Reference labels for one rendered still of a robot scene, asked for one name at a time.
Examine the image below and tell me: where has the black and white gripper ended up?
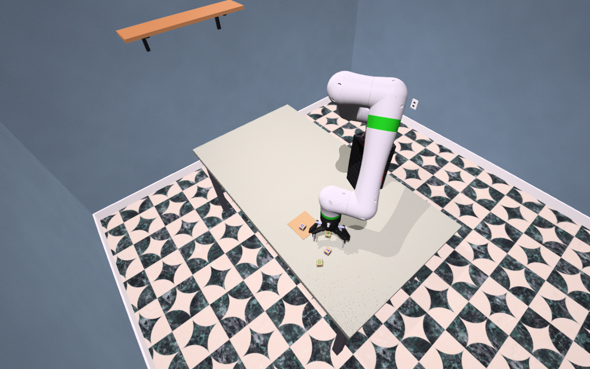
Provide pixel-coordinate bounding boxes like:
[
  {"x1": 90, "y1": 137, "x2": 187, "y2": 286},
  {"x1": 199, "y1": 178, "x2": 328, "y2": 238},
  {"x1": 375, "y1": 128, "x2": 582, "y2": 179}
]
[{"x1": 308, "y1": 220, "x2": 350, "y2": 247}]

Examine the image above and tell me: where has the peach flat mat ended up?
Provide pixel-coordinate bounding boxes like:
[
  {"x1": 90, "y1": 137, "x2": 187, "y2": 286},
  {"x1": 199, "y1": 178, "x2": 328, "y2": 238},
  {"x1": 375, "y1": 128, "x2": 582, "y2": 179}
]
[{"x1": 288, "y1": 211, "x2": 316, "y2": 240}]

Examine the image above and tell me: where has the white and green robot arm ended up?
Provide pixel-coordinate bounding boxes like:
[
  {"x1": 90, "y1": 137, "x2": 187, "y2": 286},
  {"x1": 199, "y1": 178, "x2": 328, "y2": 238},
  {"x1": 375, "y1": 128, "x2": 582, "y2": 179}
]
[{"x1": 319, "y1": 71, "x2": 408, "y2": 228}]

